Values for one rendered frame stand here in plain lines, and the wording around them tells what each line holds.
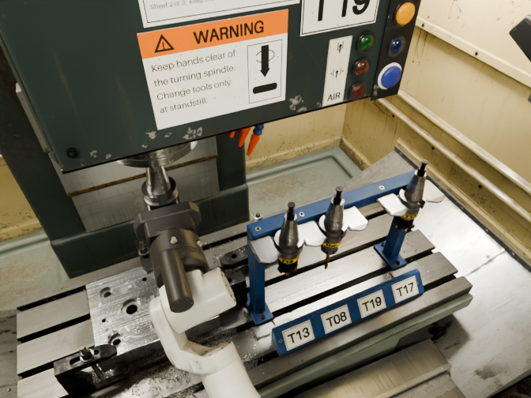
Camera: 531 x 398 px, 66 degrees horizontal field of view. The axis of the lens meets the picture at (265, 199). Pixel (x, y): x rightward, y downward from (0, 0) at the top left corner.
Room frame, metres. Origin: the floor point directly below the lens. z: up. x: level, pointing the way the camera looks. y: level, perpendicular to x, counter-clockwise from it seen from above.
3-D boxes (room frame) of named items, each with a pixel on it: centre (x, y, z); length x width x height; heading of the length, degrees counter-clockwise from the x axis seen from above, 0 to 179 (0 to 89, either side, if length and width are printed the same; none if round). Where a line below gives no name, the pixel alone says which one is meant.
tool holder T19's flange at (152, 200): (0.56, 0.20, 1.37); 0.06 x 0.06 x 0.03
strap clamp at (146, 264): (0.72, 0.34, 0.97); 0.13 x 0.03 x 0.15; 24
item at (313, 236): (0.60, -0.10, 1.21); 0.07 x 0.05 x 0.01; 24
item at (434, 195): (0.73, -0.40, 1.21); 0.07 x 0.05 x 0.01; 24
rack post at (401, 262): (0.78, -0.38, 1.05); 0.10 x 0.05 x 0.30; 24
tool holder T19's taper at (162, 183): (0.56, 0.20, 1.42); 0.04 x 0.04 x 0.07
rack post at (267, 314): (0.60, 0.02, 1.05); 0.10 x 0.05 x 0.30; 24
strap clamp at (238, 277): (0.60, 0.12, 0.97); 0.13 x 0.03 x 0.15; 114
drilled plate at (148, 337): (0.57, 0.29, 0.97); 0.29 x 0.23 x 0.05; 114
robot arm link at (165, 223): (0.47, 0.16, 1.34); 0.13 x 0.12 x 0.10; 111
